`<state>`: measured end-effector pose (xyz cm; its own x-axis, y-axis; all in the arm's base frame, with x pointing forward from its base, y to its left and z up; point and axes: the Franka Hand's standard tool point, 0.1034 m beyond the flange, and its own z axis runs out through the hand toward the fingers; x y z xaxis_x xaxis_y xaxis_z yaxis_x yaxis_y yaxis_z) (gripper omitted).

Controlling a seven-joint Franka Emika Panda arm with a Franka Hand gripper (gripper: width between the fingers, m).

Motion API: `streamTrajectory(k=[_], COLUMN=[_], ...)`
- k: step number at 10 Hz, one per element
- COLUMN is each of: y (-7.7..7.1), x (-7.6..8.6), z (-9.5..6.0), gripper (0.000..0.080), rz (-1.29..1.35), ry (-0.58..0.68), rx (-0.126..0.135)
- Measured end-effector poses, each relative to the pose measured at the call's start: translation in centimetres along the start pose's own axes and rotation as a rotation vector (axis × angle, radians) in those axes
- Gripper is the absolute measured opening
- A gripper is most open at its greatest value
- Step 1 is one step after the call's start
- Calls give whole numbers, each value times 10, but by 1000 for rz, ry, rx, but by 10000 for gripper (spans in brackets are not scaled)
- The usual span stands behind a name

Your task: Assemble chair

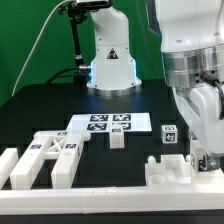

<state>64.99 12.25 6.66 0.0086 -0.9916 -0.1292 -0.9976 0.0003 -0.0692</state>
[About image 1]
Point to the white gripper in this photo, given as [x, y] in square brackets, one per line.
[201, 111]

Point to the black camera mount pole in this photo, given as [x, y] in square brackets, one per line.
[76, 11]

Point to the small tagged white cube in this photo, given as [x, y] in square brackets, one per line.
[169, 134]

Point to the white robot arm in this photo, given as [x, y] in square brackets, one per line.
[192, 50]

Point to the white base tag board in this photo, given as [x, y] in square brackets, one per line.
[101, 123]

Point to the white chair seat plate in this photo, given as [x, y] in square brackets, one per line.
[179, 170]

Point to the white L-shaped obstacle fence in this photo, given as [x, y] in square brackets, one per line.
[104, 200]

